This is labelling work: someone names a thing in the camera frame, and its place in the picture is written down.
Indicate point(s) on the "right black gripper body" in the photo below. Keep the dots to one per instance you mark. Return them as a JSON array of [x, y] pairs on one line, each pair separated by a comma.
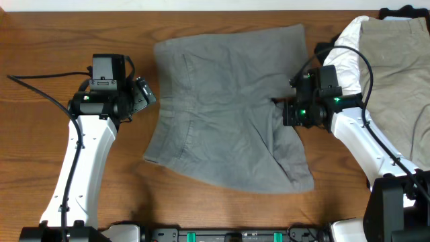
[[299, 113]]

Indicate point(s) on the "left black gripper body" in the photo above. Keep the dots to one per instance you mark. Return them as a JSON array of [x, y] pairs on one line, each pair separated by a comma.
[[134, 97]]

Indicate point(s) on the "dark grey shorts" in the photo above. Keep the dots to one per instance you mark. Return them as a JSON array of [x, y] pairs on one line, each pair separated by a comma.
[[220, 117]]

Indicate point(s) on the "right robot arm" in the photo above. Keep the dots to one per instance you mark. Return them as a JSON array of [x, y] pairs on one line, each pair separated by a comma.
[[398, 207]]

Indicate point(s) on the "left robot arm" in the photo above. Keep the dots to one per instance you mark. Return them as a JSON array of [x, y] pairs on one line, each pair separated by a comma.
[[95, 112]]

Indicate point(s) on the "white garment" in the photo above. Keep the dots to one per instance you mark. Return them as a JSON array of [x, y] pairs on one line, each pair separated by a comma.
[[346, 61]]

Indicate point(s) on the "khaki shorts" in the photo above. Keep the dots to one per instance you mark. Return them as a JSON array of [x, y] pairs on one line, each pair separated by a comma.
[[398, 52]]

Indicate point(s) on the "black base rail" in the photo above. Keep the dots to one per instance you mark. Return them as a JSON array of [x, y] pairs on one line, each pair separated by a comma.
[[231, 236]]

